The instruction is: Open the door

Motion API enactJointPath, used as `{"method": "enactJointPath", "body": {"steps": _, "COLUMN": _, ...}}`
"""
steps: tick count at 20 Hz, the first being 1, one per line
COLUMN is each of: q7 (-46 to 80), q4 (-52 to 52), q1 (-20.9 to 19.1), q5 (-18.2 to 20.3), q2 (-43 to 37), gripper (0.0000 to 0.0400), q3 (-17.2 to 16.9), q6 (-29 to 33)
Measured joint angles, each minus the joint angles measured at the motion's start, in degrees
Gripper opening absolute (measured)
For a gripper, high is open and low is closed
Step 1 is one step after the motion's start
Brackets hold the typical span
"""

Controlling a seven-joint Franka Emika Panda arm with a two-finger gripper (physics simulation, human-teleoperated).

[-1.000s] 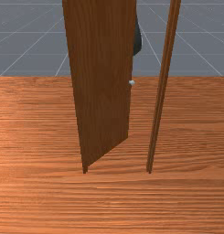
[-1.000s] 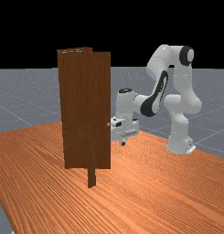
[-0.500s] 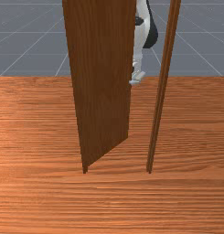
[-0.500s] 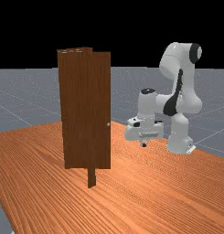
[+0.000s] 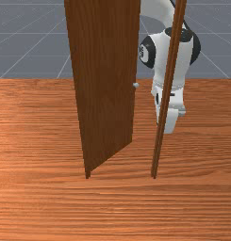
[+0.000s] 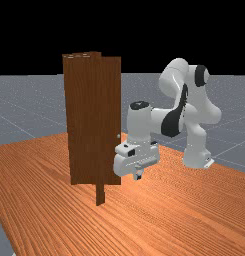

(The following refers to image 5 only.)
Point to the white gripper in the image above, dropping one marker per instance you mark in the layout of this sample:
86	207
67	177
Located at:
178	101

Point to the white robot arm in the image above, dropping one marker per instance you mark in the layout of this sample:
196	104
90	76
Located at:
158	53

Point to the brown door leaf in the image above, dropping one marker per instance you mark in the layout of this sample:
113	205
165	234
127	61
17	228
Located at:
104	78

